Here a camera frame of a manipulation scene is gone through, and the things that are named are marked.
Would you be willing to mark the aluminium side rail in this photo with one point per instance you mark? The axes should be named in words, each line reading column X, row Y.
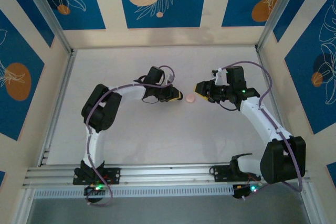
column 60, row 103
column 274, row 95

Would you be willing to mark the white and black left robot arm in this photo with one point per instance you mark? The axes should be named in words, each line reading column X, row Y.
column 94, row 145

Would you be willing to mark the black controller board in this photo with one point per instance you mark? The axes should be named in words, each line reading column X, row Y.
column 244, row 191
column 95, row 193

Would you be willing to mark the aluminium frame post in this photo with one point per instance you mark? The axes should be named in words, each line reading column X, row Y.
column 275, row 11
column 48, row 11

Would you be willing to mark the pink earbud charging case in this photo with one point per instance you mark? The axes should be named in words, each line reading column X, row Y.
column 190, row 98

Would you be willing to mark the grey metal sheet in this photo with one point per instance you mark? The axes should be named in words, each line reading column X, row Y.
column 168, row 212

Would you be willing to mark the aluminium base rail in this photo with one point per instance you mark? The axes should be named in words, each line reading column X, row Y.
column 170, row 172

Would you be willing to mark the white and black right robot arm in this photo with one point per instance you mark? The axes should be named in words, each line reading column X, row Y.
column 257, row 119

